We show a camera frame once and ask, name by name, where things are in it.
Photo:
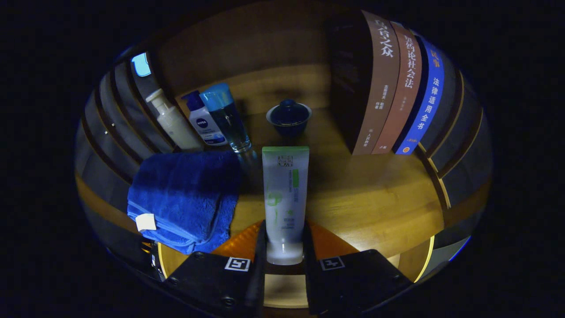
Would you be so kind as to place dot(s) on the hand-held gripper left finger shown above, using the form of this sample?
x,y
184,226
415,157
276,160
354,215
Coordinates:
x,y
212,282

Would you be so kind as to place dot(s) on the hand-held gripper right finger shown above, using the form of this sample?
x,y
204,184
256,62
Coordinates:
x,y
353,282

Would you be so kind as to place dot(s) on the white green tube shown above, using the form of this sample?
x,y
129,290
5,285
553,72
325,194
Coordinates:
x,y
284,194

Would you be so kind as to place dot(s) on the wooden countertop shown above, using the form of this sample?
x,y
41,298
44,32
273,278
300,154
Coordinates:
x,y
362,198

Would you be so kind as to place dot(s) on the wooden cabinet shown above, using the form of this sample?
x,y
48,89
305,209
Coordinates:
x,y
265,39

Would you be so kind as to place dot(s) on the blue folded towel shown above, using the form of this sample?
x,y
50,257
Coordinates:
x,y
185,194

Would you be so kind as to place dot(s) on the white bottle blue cap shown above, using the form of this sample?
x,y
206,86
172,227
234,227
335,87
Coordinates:
x,y
205,126

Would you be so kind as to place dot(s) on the white pump bottle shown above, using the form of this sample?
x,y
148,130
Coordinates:
x,y
176,126

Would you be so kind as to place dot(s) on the teal clear bottle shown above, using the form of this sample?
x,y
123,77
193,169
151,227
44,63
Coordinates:
x,y
225,115

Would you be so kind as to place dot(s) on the blue lidded teacup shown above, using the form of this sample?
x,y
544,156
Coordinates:
x,y
289,117

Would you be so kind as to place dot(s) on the blue book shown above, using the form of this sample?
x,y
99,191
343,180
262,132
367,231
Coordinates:
x,y
426,101

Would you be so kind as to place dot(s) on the dark brown book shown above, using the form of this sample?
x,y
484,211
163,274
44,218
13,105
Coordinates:
x,y
379,88

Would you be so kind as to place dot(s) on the reddish brown book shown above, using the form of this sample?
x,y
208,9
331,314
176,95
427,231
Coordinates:
x,y
404,88

